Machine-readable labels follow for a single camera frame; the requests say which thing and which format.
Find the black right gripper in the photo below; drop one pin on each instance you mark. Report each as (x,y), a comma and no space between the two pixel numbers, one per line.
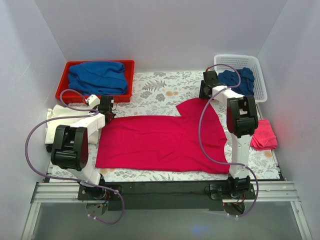
(205,89)

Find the folded pink t shirt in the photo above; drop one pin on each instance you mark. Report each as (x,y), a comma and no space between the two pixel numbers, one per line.
(264,137)

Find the navy blue t shirt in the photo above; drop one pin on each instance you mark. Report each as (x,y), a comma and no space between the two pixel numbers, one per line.
(230,78)

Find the white plastic laundry basket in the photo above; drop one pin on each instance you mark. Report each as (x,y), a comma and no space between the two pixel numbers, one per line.
(239,62)

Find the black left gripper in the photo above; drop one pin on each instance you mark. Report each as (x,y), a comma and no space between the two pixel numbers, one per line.
(109,116)

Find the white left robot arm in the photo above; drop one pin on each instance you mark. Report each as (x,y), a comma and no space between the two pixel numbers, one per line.
(70,149)

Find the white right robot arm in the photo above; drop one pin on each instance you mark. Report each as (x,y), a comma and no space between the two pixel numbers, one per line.
(241,121)

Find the crimson red t shirt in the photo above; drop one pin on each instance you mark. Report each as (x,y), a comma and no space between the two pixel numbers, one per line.
(165,143)

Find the folded black t shirt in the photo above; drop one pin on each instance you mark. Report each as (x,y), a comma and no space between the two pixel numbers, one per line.
(49,148)

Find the folded white t shirt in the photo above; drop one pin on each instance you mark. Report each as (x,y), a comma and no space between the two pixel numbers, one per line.
(61,111)

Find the folded royal blue t shirt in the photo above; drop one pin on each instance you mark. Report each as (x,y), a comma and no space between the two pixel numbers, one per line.
(98,78)

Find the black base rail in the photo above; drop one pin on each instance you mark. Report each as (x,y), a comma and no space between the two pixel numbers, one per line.
(168,195)

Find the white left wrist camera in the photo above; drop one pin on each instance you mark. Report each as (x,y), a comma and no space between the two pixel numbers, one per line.
(92,101)

